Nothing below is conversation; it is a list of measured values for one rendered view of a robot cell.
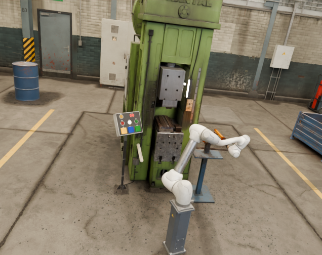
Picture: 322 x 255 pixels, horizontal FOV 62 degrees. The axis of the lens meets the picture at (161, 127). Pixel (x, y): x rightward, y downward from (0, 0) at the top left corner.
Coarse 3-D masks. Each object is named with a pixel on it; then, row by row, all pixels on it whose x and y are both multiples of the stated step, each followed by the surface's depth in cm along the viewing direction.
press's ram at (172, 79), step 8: (160, 64) 363; (160, 72) 345; (168, 72) 336; (176, 72) 338; (184, 72) 340; (160, 80) 343; (168, 80) 340; (176, 80) 342; (160, 88) 343; (168, 88) 344; (176, 88) 346; (160, 96) 347; (168, 96) 349; (176, 96) 351
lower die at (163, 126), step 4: (160, 116) 399; (156, 120) 385; (160, 120) 383; (164, 120) 382; (168, 120) 386; (160, 124) 372; (164, 124) 370; (160, 128) 365; (164, 128) 366; (168, 128) 368; (172, 128) 369
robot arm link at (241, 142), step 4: (244, 136) 303; (248, 136) 303; (220, 140) 277; (224, 140) 287; (228, 140) 288; (232, 140) 290; (236, 140) 293; (240, 140) 297; (244, 140) 299; (248, 140) 301; (216, 144) 275; (220, 144) 280; (224, 144) 285; (236, 144) 306; (240, 144) 300; (244, 144) 301; (240, 148) 304
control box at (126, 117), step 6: (114, 114) 330; (120, 114) 331; (126, 114) 336; (138, 114) 346; (114, 120) 332; (120, 120) 330; (126, 120) 335; (132, 120) 340; (138, 120) 345; (120, 126) 329; (126, 126) 334; (120, 132) 328; (138, 132) 342
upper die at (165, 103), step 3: (159, 102) 369; (162, 102) 352; (165, 102) 352; (168, 102) 352; (171, 102) 353; (174, 102) 354; (162, 105) 352; (165, 105) 353; (168, 105) 354; (171, 105) 355; (174, 105) 356
